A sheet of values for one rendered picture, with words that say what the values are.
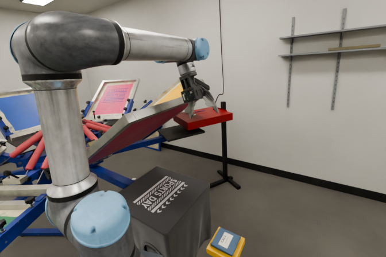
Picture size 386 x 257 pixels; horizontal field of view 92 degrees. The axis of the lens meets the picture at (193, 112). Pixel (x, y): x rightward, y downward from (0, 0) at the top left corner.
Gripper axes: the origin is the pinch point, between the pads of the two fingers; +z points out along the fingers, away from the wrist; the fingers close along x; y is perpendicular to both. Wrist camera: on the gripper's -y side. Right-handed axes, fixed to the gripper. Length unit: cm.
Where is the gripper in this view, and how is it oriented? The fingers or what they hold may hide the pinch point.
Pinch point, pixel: (204, 116)
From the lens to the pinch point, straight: 86.4
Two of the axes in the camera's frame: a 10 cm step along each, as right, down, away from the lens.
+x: 7.8, -2.0, -5.9
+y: -5.5, 2.5, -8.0
